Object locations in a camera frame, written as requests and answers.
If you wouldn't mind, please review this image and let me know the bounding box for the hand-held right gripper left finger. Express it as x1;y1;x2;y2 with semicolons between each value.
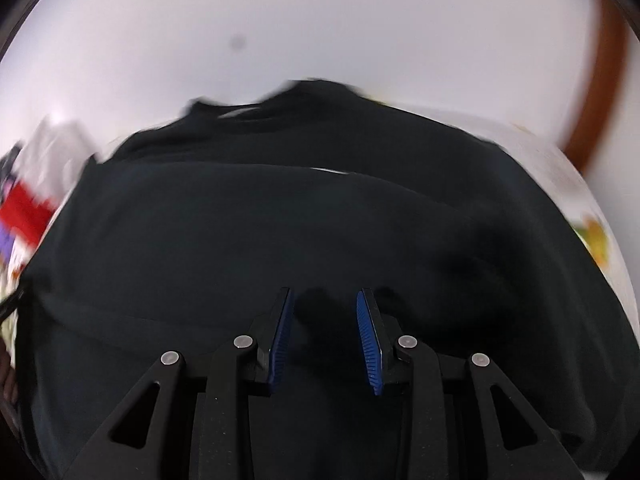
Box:
65;287;295;480

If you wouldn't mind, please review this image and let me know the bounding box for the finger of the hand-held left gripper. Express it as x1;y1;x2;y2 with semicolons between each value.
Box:
0;284;30;320

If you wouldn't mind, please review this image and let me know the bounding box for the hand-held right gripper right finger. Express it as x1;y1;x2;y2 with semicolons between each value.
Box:
355;288;586;480

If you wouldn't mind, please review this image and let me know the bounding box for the black garment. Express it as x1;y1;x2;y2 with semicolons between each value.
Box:
12;79;640;480

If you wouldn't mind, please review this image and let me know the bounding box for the red box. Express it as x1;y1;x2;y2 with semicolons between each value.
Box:
0;180;62;253

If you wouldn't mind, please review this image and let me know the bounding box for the white paper bag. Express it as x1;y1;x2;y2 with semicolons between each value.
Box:
17;114;103;203

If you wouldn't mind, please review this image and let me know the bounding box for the fruit printed lace tablecloth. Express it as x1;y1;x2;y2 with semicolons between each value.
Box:
440;110;628;333

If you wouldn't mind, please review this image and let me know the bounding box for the brown wooden door frame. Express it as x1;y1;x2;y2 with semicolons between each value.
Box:
561;0;630;172

